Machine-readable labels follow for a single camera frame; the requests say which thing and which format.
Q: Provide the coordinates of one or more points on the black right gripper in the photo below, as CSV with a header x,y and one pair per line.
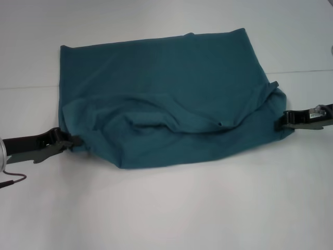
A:
x,y
307,118

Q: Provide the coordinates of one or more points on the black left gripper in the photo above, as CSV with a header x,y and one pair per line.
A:
x,y
33,145

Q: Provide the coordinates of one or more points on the blue t-shirt with pink print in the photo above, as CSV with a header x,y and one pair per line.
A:
x,y
169,91

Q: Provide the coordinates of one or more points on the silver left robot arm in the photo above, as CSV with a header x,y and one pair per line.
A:
x,y
2,155

